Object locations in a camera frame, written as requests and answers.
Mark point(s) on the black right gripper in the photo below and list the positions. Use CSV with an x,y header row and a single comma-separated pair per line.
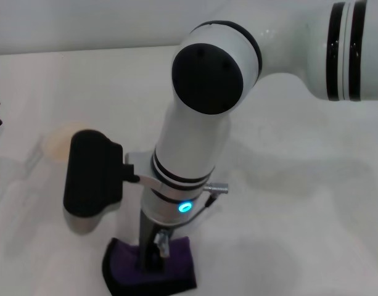
x,y
147,243

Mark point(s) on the purple rag with black trim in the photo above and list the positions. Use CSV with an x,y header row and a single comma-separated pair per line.
x,y
176,262

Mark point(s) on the silver camera mount bracket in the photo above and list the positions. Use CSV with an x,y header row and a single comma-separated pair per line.
x,y
147,181

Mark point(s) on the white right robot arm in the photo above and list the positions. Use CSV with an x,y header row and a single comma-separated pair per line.
x,y
191,148

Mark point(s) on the white paper cup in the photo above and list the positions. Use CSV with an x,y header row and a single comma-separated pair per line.
x,y
57,145

